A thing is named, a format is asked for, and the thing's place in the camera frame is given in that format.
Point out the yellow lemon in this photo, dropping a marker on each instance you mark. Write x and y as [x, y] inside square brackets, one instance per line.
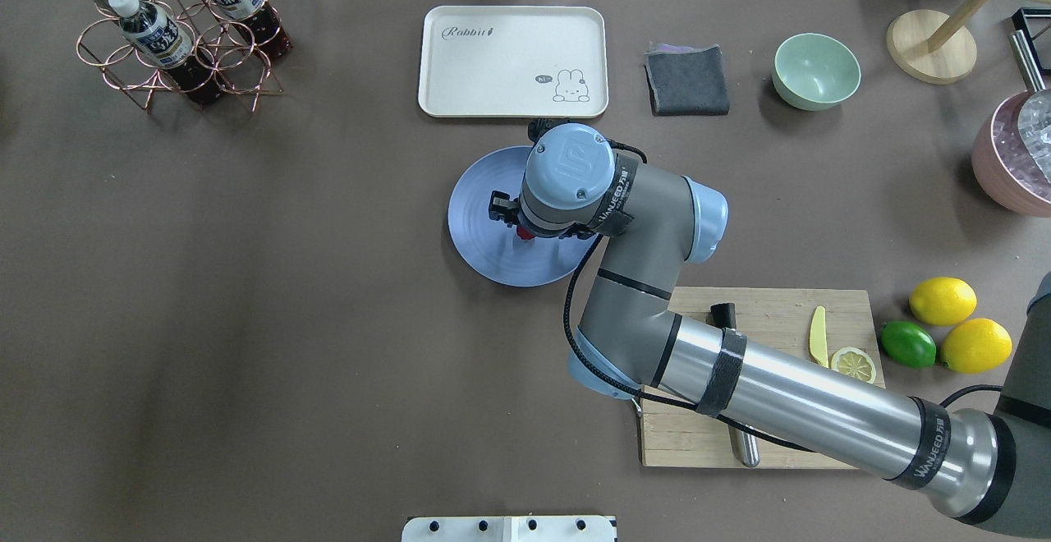
[976, 345]
[942, 301]

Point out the blue plate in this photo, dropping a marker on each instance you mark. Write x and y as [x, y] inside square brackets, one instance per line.
[490, 247]

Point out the dark grey cloth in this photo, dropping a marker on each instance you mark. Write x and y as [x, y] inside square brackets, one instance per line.
[687, 81]

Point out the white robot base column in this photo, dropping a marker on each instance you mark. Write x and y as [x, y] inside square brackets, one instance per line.
[512, 528]

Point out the pink bowl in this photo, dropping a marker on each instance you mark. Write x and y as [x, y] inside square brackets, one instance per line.
[1003, 166]

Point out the green bowl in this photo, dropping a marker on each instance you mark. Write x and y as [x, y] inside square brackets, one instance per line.
[815, 72]

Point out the beige rabbit tray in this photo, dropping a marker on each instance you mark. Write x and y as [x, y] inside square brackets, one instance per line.
[513, 62]

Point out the copper wire bottle rack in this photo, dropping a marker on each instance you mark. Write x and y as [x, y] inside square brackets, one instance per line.
[241, 70]

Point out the tea bottle three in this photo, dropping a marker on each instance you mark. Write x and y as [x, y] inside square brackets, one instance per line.
[258, 25]

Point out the clear plastic ice cubes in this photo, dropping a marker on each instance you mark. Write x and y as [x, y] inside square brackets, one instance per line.
[1012, 153]

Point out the metal ice scoop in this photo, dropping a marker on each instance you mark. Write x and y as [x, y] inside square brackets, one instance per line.
[1028, 66]

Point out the green lime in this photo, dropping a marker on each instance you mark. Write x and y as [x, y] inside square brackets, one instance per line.
[908, 344]

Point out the knife with black handle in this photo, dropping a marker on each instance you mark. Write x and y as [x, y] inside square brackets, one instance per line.
[744, 446]

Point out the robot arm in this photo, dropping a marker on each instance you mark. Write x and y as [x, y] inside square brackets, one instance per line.
[985, 469]

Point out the lemon slice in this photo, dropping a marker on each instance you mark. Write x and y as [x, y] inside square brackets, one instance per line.
[855, 363]

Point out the wooden stand base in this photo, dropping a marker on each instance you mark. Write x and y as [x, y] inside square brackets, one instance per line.
[934, 47]

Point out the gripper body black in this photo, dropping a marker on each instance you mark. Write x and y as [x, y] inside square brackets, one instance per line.
[500, 205]

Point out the wooden cutting board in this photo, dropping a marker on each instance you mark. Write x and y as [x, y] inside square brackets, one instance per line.
[776, 317]

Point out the tea bottle two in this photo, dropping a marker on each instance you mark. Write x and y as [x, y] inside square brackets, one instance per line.
[161, 39]

